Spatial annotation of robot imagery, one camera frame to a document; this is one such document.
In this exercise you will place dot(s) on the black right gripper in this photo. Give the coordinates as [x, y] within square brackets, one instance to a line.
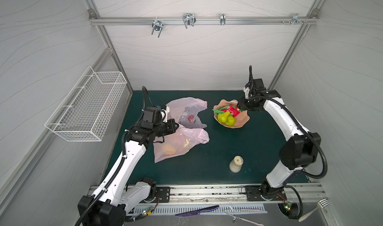
[242, 105]

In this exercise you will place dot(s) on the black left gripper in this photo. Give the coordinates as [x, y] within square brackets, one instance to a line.
[172, 127]

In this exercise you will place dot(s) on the pink plastic bag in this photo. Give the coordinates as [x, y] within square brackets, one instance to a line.
[187, 135]

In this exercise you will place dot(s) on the red yellow peach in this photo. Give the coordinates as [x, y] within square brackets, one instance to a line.
[191, 119]

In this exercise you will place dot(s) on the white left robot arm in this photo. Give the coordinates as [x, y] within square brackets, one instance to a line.
[104, 206]

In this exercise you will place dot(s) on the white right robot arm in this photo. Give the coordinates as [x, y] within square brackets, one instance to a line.
[301, 152]

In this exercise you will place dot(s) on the peach scalloped fruit bowl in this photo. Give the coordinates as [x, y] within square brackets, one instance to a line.
[241, 119]

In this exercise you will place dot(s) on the green table mat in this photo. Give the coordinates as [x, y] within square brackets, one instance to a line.
[258, 142]

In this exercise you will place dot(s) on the cream plastic bottle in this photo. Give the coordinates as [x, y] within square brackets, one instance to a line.
[236, 164]

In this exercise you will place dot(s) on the purple plastic knife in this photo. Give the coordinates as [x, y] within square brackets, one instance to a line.
[197, 212]

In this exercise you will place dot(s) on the metal u-bolt clamp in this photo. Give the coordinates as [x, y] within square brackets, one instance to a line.
[157, 26]

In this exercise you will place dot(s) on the metal hook clamp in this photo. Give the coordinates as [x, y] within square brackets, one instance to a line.
[189, 20]

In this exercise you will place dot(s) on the silver fork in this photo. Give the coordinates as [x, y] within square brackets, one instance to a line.
[320, 205]

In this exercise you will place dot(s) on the pink plastic utensil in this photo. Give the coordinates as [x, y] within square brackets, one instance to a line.
[244, 220]

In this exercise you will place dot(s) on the white wire basket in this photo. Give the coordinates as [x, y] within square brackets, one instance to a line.
[86, 111]

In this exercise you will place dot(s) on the aluminium top rail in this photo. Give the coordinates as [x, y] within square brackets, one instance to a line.
[142, 21]

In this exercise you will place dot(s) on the small metal ring clamp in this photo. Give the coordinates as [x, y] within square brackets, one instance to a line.
[222, 19]

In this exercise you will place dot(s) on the metal corner bracket clamp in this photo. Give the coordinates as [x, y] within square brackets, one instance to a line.
[295, 20]

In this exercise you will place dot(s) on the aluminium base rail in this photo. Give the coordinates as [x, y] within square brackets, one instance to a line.
[232, 193]

